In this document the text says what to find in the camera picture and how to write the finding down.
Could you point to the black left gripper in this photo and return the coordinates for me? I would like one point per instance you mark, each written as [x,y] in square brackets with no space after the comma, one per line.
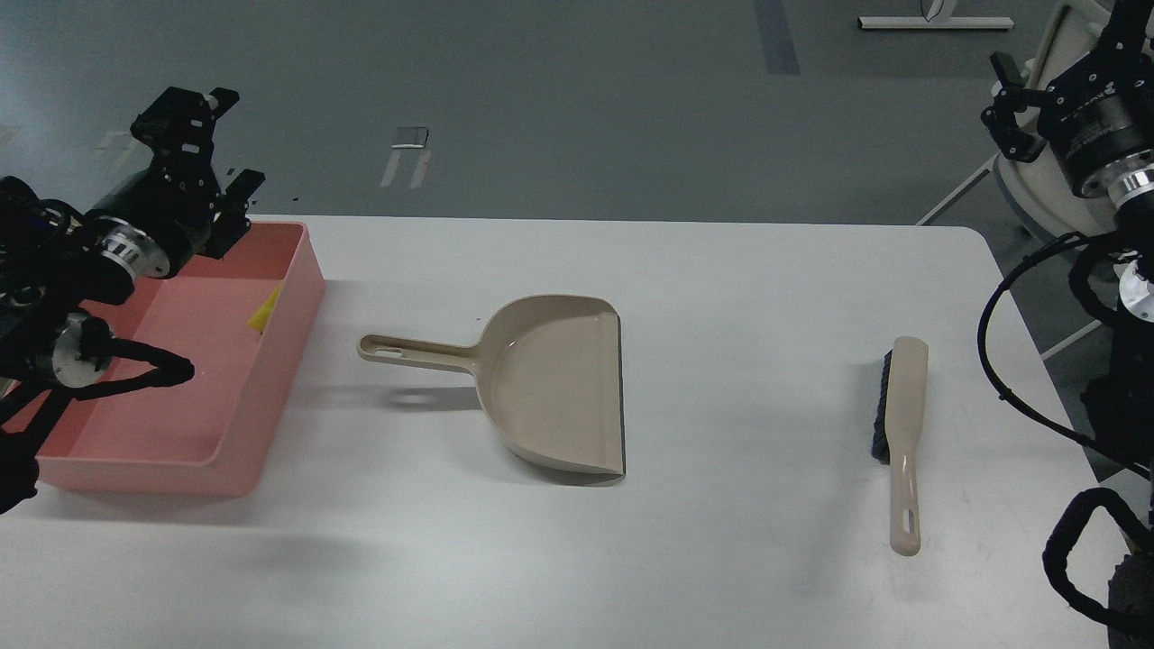
[163,216]

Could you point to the beige hand brush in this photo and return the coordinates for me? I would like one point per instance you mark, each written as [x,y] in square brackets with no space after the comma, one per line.
[898,426]

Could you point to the pink plastic bin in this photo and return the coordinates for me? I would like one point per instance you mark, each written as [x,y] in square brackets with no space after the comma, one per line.
[210,435]

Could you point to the white floor stand base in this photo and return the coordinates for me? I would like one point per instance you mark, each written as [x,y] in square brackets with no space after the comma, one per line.
[937,16]

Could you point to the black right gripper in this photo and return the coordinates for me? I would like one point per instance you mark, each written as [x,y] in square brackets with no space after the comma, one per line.
[1095,117]

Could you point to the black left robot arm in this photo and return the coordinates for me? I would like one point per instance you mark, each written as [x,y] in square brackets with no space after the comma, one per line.
[55,257]

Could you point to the beige plastic dustpan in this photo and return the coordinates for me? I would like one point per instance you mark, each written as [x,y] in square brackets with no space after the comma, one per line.
[548,374]

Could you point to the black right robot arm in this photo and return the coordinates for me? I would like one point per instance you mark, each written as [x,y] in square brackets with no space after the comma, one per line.
[1118,402]

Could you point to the yellow green sponge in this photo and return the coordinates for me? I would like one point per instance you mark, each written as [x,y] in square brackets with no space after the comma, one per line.
[260,318]

